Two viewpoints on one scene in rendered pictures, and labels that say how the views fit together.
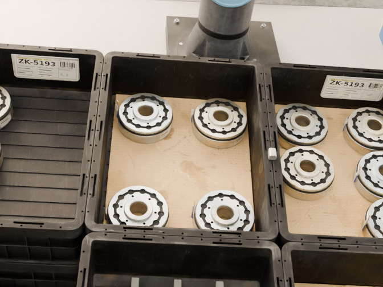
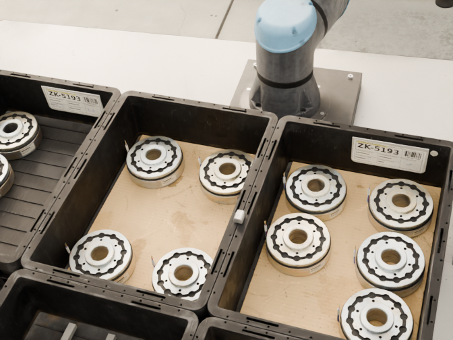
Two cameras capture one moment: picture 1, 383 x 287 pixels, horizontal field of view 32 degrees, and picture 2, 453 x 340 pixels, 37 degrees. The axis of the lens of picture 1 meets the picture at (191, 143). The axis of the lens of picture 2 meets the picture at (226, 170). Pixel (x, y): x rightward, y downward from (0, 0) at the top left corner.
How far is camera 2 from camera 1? 49 cm
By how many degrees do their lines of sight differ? 20
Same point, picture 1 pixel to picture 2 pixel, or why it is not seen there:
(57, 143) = not seen: hidden behind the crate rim
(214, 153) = (212, 208)
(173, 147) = (173, 195)
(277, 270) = not seen: outside the picture
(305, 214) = (281, 291)
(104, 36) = (185, 75)
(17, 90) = (54, 121)
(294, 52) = (382, 108)
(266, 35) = (349, 86)
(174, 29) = (249, 74)
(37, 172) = (35, 203)
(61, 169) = not seen: hidden behind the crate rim
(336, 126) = (365, 196)
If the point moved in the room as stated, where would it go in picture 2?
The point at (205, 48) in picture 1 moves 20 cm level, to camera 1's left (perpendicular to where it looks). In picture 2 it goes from (261, 96) to (176, 75)
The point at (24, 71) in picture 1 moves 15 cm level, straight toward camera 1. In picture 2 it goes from (56, 103) to (36, 160)
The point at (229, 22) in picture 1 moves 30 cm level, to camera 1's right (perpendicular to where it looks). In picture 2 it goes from (279, 69) to (435, 104)
